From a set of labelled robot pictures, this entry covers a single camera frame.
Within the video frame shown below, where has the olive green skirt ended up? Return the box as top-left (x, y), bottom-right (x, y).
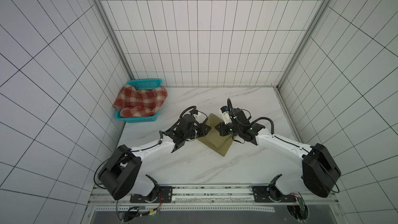
top-left (197, 114), bottom-right (233, 157)

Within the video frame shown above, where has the red plaid skirt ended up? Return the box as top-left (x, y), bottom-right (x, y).
top-left (113, 85), bottom-right (168, 118)

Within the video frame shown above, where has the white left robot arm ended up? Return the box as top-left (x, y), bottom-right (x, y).
top-left (97, 114), bottom-right (211, 202)

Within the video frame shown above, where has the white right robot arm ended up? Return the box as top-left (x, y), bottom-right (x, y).
top-left (216, 99), bottom-right (341, 202)

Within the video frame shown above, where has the teal plastic basket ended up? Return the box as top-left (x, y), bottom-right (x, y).
top-left (113, 79), bottom-right (167, 123)

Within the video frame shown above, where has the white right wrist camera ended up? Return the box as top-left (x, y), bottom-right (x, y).
top-left (219, 106), bottom-right (232, 124)

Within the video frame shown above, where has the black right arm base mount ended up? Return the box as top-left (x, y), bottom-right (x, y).
top-left (251, 174), bottom-right (296, 203)

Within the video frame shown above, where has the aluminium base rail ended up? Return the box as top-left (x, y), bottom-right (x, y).
top-left (90, 183), bottom-right (315, 214)

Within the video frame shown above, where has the electronics board with wires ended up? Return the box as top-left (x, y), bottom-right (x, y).
top-left (116, 194), bottom-right (163, 224)

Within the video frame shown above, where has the aluminium corner post right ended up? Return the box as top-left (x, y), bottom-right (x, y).
top-left (274, 0), bottom-right (331, 90)

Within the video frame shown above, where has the aluminium corner post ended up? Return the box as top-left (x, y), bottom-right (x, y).
top-left (94, 0), bottom-right (135, 80)
top-left (274, 0), bottom-right (331, 90)

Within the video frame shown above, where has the aluminium corner post left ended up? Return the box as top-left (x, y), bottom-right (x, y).
top-left (94, 0), bottom-right (135, 80)

